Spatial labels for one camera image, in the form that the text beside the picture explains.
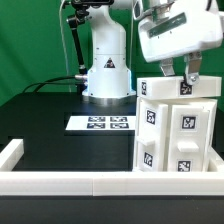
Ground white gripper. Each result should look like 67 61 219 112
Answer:
138 7 222 85

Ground white cabinet top block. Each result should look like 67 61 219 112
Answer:
137 76 222 100

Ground white cabinet body box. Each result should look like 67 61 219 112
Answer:
133 97 217 172

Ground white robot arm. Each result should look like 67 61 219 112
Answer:
82 0 223 105

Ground white marker base plate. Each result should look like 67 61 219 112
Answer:
65 116 136 131

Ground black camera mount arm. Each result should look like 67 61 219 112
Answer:
65 0 113 83

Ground black cables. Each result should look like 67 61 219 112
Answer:
21 75 88 94

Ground white cable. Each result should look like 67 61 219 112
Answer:
58 0 73 94

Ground white U-shaped border frame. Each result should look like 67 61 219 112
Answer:
0 139 224 196

